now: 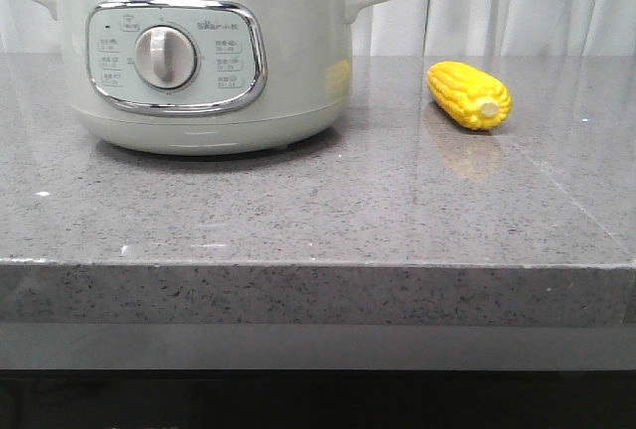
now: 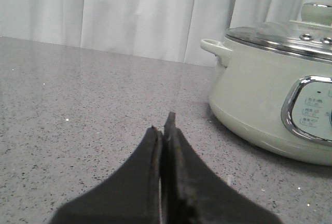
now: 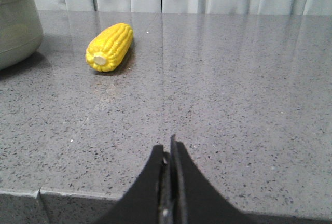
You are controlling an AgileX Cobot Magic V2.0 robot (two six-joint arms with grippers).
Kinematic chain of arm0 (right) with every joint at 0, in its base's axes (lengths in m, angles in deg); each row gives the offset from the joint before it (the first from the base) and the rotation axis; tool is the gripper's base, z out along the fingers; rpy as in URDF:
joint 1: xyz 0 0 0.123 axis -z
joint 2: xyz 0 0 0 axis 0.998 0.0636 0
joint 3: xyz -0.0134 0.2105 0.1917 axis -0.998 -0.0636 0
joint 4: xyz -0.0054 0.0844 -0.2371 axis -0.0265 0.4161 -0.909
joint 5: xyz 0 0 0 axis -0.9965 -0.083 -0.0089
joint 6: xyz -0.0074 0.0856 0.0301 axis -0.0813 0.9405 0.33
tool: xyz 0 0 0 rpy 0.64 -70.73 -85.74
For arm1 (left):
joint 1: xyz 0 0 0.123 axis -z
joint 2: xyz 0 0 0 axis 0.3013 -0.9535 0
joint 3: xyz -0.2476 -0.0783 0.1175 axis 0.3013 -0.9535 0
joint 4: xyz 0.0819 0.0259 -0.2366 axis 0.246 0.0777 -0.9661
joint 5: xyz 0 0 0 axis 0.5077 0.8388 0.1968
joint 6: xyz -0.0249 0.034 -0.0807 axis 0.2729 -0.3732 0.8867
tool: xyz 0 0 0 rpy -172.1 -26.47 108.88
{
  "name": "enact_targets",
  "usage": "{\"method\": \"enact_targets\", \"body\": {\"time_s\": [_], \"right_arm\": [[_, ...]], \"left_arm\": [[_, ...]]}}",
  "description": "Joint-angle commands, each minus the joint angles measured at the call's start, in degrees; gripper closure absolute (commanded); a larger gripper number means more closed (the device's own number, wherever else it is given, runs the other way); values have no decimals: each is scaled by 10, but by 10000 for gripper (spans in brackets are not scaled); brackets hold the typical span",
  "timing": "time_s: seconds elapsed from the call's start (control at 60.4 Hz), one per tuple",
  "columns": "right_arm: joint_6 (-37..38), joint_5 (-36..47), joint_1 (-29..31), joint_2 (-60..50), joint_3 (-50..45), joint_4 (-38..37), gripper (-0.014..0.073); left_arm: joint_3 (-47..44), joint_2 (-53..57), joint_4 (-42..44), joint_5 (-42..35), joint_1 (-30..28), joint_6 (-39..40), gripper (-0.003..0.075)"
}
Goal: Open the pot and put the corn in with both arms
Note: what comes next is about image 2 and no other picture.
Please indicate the white curtain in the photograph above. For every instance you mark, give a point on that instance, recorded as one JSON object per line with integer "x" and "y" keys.
{"x": 160, "y": 29}

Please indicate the glass pot lid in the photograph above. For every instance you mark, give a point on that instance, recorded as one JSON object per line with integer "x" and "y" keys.
{"x": 309, "y": 37}

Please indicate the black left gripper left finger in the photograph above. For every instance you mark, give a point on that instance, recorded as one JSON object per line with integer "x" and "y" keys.
{"x": 130, "y": 195}

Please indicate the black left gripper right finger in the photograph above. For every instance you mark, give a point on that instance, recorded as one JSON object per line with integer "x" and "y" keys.
{"x": 193, "y": 193}

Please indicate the pale green electric cooking pot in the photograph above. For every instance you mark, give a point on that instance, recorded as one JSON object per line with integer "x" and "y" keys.
{"x": 278, "y": 102}

